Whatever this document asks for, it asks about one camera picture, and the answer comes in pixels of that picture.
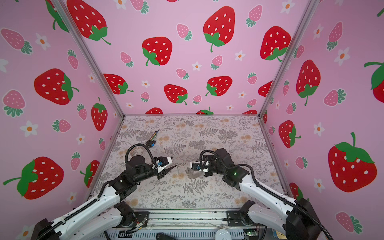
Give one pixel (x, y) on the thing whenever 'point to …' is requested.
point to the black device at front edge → (162, 236)
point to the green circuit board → (251, 232)
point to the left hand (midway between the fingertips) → (172, 159)
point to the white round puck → (223, 234)
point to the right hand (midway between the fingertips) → (196, 158)
